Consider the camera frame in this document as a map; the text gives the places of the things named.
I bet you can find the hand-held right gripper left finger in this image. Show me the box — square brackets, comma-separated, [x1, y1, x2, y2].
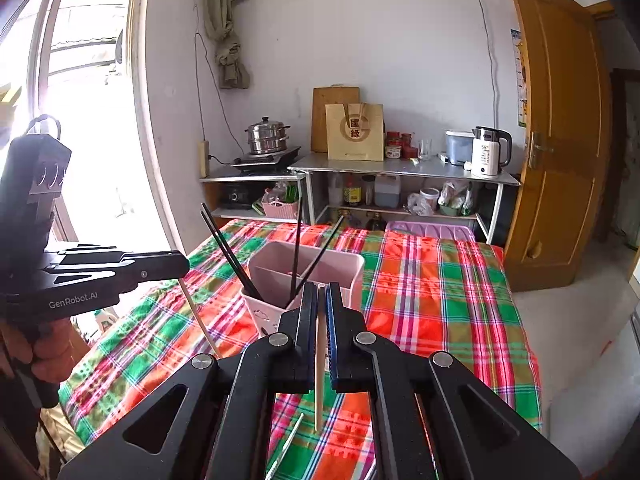
[57, 283, 319, 480]

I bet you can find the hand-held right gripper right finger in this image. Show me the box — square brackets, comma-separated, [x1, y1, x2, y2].
[325, 283, 582, 480]

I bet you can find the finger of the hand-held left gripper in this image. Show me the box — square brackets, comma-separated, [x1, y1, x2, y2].
[45, 250, 191, 296]
[47, 245, 133, 267]

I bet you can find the pink utensil basket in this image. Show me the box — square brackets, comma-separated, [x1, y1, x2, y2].
[240, 241, 365, 373]

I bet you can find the light wooden chopstick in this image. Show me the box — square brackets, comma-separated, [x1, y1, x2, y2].
[180, 281, 221, 360]
[313, 282, 322, 433]

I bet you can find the bunch of black chopsticks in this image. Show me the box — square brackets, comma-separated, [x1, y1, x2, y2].
[200, 194, 347, 303]

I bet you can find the silver-tipped black chopstick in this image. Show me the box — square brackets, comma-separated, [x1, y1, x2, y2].
[265, 412, 306, 480]

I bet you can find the person's left hand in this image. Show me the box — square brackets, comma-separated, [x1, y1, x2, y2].
[29, 319, 82, 387]

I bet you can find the white plastic bottle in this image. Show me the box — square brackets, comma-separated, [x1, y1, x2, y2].
[95, 309, 121, 333]

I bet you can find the red green plaid tablecloth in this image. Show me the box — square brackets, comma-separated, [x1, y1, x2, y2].
[59, 217, 543, 480]

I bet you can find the dark kitchen appliance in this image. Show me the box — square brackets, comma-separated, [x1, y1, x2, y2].
[220, 183, 256, 210]

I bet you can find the small pink woven basket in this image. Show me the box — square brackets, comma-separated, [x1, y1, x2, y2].
[261, 199, 300, 220]

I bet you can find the sliding glass window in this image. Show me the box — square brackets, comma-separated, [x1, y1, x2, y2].
[0, 0, 201, 261]

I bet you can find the low metal shelf table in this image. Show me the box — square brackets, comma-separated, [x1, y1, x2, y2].
[198, 167, 308, 226]

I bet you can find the purple plastic stool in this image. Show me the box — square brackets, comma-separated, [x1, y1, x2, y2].
[385, 220, 476, 243]

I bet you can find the white plastic jug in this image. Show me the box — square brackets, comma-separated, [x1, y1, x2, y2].
[374, 174, 402, 208]

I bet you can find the black induction cooker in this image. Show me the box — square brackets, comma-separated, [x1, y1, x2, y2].
[230, 146, 302, 172]

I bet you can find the stainless steel steamer pot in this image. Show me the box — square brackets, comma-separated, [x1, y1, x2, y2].
[244, 116, 292, 156]

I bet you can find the stainless steel table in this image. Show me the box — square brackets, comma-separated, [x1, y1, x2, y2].
[287, 152, 521, 246]

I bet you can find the yellow printed cloth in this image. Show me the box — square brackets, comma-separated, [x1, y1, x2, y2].
[37, 395, 101, 466]

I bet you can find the white plastic bag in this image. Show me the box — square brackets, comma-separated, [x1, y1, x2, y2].
[439, 180, 476, 217]

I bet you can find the tan paper bag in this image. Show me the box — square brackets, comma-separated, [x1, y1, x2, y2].
[325, 102, 386, 162]

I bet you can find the wooden cutting board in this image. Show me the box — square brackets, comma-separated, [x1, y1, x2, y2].
[311, 86, 361, 153]

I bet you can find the clear plastic water jug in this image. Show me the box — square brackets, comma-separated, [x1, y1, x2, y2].
[445, 130, 476, 166]

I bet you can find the hanging grey-green curtain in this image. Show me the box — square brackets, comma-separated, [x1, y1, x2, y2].
[202, 0, 251, 91]

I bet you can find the white electric kettle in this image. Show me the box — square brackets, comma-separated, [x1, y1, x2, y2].
[470, 126, 513, 179]

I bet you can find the wooden door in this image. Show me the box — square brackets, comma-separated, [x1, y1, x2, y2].
[501, 0, 615, 293]

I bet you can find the metal door handle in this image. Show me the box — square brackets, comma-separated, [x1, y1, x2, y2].
[527, 131, 555, 170]

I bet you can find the wall poster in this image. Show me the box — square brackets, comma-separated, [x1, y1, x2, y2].
[510, 28, 529, 129]

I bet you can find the wooden door frame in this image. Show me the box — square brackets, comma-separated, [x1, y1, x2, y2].
[587, 0, 640, 261]

